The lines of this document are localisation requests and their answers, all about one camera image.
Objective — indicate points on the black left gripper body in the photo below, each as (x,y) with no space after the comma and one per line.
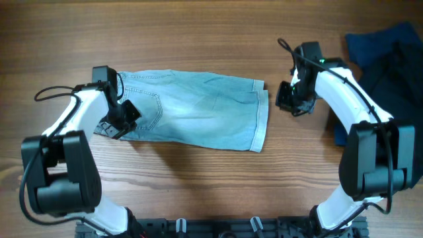
(123,116)

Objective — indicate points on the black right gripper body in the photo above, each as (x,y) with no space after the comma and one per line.
(295,98)

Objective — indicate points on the light blue denim shorts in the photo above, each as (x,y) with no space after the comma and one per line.
(197,108)

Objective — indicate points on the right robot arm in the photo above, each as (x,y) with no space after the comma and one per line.
(378,158)

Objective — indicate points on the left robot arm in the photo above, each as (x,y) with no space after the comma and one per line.
(61,182)

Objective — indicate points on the navy blue garment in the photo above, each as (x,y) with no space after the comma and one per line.
(363,49)

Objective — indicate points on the black garment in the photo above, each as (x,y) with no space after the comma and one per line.
(394,82)

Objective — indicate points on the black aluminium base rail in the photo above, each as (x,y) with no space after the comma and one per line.
(281,227)

